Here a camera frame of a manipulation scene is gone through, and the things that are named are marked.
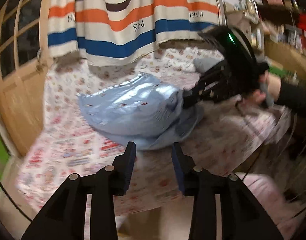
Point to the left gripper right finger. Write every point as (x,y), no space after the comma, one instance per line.
(223,207)

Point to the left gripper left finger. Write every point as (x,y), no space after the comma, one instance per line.
(63,215)

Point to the light blue satin pants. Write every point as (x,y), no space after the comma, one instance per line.
(144,110)

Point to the person right hand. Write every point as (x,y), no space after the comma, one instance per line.
(271,84)

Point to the folded grey garment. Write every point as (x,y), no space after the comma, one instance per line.
(205,64)

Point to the wooden side cabinet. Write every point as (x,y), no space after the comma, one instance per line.
(245,16)

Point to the bed with printed sheet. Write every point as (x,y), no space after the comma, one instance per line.
(223,139)

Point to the striped hanging curtain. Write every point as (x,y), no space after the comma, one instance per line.
(118,32)

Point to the wooden glass-pane door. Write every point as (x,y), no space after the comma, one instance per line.
(24,63)

